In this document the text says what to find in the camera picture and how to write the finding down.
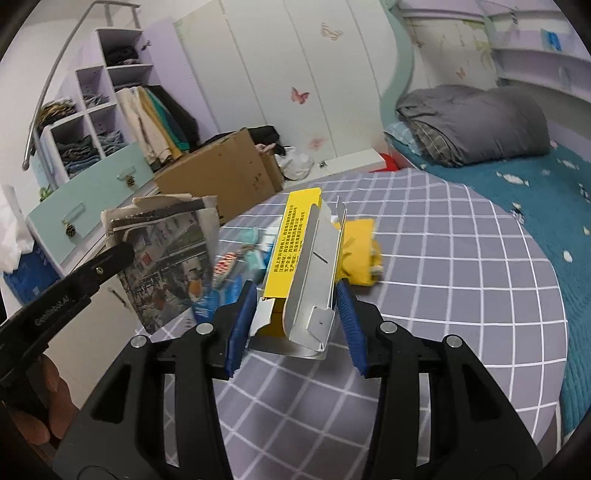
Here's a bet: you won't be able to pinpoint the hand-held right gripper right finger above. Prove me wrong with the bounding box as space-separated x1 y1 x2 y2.
334 278 546 480

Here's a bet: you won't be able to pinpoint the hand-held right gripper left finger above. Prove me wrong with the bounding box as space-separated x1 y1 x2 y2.
52 280 258 480

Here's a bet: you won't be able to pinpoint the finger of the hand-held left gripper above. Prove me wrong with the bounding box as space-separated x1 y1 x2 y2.
59 241 136 302

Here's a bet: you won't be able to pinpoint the newspaper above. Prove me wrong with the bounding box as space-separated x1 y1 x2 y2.
100 193 220 335

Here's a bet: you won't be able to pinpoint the yellow and silver carton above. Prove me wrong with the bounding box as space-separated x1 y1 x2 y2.
248 188 348 361

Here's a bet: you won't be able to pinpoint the person's left hand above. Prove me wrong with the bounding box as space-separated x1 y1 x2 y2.
7 353 81 453

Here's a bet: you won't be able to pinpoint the blue plastic package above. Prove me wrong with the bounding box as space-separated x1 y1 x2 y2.
4 242 63 305

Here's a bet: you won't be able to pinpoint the red and blue wrapper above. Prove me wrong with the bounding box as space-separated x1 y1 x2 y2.
191 249 245 324

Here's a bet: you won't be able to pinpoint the green and white box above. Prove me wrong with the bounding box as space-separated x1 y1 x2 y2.
242 228 271 278

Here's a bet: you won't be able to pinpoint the mint drawer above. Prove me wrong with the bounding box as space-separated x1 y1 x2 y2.
28 178 116 273
99 141 155 195

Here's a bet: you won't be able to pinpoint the round table with checked tablecloth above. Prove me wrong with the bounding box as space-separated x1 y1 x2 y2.
95 172 570 480

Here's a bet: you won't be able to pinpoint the white paper bag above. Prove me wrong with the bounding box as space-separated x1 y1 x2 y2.
0 185 35 273

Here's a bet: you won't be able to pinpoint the folded dark jeans stack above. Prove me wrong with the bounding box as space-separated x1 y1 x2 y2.
58 136 100 174

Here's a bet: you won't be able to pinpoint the folded blue jeans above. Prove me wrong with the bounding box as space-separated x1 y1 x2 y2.
99 130 125 153

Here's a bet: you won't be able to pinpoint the tall cardboard box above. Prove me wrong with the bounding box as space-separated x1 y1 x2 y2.
154 128 273 224

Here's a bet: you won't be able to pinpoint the yellow hanging garment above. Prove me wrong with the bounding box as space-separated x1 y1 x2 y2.
139 88 183 158

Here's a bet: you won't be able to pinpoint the small cardboard box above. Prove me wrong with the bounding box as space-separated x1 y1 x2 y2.
259 148 284 192

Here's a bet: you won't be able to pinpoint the green hanging garment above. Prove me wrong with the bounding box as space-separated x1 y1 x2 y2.
148 90 190 151

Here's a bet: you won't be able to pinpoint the brown and yellow clothes pile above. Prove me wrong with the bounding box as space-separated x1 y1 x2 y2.
37 102 77 127

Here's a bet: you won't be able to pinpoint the white low platform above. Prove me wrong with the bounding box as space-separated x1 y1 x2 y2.
307 148 386 178

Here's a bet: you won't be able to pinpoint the red plastic item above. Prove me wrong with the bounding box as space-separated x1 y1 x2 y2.
369 154 402 174

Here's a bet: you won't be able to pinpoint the white plastic bag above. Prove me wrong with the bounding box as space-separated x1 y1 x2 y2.
277 150 312 182

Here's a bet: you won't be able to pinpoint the black hanging jacket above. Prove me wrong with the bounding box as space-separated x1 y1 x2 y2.
152 85 199 146

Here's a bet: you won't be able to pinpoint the black clothes pile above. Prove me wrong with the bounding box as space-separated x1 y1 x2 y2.
249 126 296 155

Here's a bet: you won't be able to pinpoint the purple stair shelf unit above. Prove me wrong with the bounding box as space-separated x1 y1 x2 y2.
25 2 222 278

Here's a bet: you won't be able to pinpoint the blue checked pillow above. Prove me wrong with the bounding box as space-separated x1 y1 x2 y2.
385 121 423 155

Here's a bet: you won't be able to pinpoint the grey metal handrail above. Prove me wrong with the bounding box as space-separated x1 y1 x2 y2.
22 0 141 169

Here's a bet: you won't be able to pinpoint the folded black clothes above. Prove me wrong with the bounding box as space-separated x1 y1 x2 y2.
104 45 139 65

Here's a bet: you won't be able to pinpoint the teal bedsheet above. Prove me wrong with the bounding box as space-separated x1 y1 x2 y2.
392 138 591 439

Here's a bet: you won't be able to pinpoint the grey duvet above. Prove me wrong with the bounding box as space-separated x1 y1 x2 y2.
396 84 551 167

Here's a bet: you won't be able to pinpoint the white wardrobe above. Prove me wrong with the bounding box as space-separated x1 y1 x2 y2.
178 0 407 160

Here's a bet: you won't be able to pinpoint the mint bunk bed frame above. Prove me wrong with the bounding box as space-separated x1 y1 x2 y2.
381 0 591 121

